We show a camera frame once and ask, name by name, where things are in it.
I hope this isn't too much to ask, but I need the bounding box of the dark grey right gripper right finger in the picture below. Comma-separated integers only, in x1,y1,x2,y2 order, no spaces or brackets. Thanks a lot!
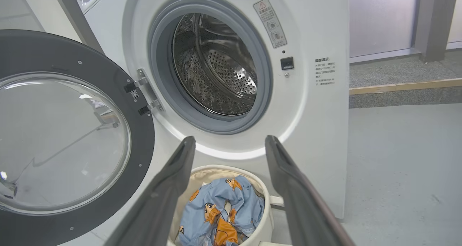
265,135,356,246

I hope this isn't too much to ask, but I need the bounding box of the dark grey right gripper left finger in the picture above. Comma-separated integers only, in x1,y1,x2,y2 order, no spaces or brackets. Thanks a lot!
105,136,196,246

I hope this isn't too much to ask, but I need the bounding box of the blue cartoon-print garment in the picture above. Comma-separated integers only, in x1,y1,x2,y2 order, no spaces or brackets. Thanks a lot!
179,175,266,246

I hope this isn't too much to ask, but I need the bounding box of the black round glass washer door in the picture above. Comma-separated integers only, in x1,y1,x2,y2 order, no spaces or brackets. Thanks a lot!
0,30,156,246

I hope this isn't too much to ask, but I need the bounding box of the white front-load washing machine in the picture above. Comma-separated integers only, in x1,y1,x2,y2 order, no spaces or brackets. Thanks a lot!
18,0,350,246

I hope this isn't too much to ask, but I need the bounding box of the metal door hinge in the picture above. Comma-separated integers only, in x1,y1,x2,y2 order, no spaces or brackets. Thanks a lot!
124,68,165,116

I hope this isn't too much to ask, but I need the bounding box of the grey rubber door gasket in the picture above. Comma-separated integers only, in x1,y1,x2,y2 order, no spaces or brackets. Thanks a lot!
147,0,273,135

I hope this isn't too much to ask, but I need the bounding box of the perforated steel washer drum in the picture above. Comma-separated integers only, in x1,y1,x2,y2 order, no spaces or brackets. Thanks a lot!
172,13,258,117

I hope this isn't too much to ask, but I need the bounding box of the cream canvas laundry basket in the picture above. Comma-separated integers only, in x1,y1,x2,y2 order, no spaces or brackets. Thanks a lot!
167,164,286,246

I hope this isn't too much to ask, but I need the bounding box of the wooden floor edge strip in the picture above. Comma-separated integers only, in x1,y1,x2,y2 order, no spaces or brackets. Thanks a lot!
349,78,462,96

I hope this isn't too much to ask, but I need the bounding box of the grey warning sticker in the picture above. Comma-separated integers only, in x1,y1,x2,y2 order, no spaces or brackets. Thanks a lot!
253,0,288,49

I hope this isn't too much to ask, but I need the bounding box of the grey metal frame stand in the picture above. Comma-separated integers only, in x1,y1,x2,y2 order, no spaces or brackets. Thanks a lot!
50,0,105,54

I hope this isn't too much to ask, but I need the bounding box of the grey window frame pillar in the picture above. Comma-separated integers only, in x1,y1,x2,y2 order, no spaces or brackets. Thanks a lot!
411,0,459,63

